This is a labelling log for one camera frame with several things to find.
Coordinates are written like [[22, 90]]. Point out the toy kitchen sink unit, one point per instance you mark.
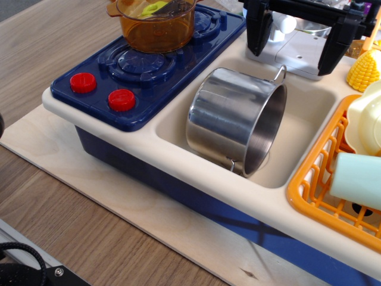
[[282, 206]]

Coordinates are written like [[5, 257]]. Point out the light blue plastic cup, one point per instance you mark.
[[356, 178]]

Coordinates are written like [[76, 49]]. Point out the cream plastic toy dish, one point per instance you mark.
[[363, 130]]

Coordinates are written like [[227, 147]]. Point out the red stove knob right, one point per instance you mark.
[[121, 100]]

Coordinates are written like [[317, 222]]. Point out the orange dish rack basket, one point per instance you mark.
[[324, 190]]

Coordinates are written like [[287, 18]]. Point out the green toy utensil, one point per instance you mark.
[[152, 8]]

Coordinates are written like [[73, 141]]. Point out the red stove knob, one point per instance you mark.
[[121, 100], [83, 83]]

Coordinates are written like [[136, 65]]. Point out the amber transparent plastic pot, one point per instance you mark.
[[166, 30]]

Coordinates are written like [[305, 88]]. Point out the blue toy stove top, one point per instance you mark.
[[155, 79]]

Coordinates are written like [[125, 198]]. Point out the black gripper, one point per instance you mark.
[[346, 24]]

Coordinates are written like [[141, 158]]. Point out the light plywood base board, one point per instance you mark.
[[113, 230]]

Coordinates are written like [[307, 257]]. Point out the yellow toy corn cob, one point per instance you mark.
[[365, 71]]

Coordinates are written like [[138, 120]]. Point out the red stove knob left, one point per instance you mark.
[[83, 83]]

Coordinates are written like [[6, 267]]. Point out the stainless steel pot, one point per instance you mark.
[[234, 118]]

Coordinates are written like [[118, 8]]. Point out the black metal bracket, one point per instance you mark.
[[62, 276]]

